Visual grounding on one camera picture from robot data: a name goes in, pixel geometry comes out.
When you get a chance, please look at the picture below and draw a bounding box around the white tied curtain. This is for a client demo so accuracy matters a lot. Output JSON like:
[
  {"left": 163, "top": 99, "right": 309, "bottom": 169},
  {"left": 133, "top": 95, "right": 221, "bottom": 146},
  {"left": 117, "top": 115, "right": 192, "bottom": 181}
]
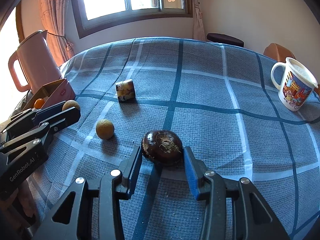
[{"left": 192, "top": 0, "right": 206, "bottom": 41}]

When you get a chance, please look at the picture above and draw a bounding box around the brown wooden chair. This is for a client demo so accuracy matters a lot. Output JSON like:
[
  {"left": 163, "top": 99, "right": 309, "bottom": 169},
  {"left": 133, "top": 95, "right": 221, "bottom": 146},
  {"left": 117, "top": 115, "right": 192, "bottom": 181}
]
[{"left": 263, "top": 43, "right": 295, "bottom": 62}]

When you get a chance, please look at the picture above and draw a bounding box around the black round stool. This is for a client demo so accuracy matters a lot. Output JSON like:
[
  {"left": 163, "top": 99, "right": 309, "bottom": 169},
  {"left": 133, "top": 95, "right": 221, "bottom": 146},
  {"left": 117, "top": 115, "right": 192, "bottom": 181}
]
[{"left": 207, "top": 33, "right": 245, "bottom": 48}]

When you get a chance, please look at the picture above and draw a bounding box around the tan longan fruit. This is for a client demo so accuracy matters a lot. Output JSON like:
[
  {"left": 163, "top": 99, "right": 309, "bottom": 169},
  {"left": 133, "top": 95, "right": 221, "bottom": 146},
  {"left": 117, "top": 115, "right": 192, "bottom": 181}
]
[
  {"left": 96, "top": 119, "right": 114, "bottom": 140},
  {"left": 62, "top": 100, "right": 80, "bottom": 111}
]

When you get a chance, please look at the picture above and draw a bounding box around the white cartoon mug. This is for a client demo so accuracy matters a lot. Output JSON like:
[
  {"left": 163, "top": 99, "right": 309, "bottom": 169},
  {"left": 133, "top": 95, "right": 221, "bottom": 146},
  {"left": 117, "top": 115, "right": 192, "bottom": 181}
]
[{"left": 271, "top": 57, "right": 318, "bottom": 112}]

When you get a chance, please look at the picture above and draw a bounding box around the pink patterned curtain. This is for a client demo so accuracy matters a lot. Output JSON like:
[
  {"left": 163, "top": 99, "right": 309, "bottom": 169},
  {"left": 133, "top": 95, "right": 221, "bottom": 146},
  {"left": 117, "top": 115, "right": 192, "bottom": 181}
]
[{"left": 39, "top": 0, "right": 74, "bottom": 66}]

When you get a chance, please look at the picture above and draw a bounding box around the blue plaid tablecloth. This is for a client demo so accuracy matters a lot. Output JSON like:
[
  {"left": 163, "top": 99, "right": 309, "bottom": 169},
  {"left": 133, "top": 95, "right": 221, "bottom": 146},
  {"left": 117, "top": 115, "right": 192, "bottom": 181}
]
[{"left": 28, "top": 37, "right": 319, "bottom": 239}]

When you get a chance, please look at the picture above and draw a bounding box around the pink metal tin box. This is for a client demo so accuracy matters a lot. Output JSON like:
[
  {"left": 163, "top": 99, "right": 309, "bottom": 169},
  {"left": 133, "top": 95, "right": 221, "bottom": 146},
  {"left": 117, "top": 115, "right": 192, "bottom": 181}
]
[{"left": 22, "top": 78, "right": 75, "bottom": 111}]

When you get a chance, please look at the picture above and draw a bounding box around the pink electric kettle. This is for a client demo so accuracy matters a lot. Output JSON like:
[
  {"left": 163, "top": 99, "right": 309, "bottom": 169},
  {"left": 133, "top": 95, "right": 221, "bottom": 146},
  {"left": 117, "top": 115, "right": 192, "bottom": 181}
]
[{"left": 8, "top": 30, "right": 62, "bottom": 93}]

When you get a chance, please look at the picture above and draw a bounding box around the small cube snack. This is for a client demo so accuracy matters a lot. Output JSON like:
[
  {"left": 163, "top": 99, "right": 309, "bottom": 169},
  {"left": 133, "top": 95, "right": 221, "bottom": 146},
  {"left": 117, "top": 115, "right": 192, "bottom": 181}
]
[{"left": 115, "top": 79, "right": 136, "bottom": 102}]

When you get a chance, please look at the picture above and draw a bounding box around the dark brown water chestnut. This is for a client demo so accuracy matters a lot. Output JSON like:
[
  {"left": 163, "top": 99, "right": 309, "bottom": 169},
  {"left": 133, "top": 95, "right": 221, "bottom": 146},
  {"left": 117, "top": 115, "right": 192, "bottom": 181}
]
[{"left": 141, "top": 130, "right": 183, "bottom": 167}]

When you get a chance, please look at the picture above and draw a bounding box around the window with brown frame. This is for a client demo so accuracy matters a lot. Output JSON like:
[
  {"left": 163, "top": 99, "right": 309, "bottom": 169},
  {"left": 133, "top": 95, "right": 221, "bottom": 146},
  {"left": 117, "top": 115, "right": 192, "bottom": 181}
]
[{"left": 71, "top": 0, "right": 193, "bottom": 38}]

